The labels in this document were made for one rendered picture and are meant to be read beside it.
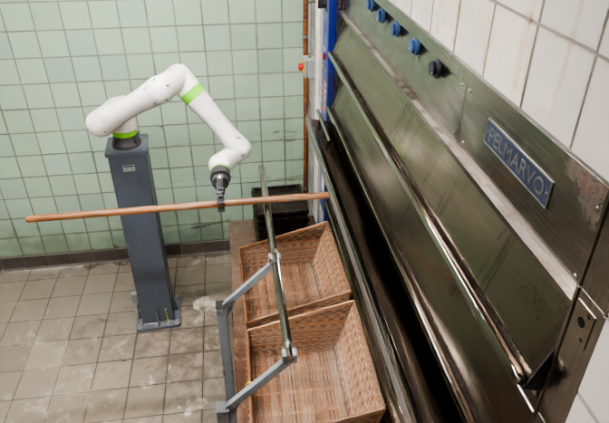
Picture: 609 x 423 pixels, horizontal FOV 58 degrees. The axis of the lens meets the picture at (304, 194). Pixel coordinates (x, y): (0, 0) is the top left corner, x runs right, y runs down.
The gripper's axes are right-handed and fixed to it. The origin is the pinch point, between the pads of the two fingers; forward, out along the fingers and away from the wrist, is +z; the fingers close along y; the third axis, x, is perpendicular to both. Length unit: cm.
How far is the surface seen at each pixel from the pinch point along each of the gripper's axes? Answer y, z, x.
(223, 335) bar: 39, 39, 3
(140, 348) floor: 119, -36, 56
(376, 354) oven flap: 24, 71, -52
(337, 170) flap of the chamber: -22, 17, -47
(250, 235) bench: 61, -59, -13
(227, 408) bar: 24, 86, 1
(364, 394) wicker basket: 45, 70, -49
